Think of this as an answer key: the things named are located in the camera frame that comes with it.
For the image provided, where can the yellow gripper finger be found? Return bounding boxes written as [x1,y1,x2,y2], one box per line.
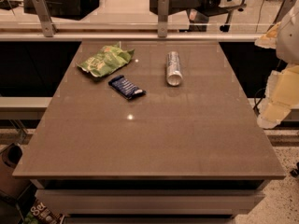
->
[257,64,299,129]
[254,22,280,49]

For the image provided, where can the silver redbull can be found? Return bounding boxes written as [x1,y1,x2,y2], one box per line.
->
[166,51,183,86]

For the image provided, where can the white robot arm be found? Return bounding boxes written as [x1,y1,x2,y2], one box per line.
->
[255,7,299,129]

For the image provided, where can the dark blue snack packet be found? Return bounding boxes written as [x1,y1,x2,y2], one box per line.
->
[108,75,146,100]

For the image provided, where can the green chip bag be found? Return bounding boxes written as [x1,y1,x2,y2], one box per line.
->
[78,43,135,77]

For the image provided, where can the grey drawer cabinet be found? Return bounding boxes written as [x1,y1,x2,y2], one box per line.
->
[36,189,264,219]

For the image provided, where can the printed snack box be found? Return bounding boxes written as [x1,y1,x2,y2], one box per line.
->
[22,200,64,224]

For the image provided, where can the brown bin with hole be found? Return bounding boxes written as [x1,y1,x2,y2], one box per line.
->
[0,144,30,203]

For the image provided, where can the black cable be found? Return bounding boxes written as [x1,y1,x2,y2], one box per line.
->
[252,87,267,114]

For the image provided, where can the right metal rail bracket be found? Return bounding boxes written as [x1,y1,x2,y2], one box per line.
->
[274,0,297,23]

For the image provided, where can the metal rail bracket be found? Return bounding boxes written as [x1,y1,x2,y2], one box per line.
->
[32,0,56,37]
[158,0,169,37]
[274,0,297,23]

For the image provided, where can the middle metal rail bracket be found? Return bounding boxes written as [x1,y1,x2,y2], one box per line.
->
[158,0,169,37]

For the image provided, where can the left metal rail bracket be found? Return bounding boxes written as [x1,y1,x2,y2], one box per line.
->
[32,0,56,37]

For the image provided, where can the glass barrier rail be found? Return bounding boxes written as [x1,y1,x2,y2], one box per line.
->
[0,24,265,42]

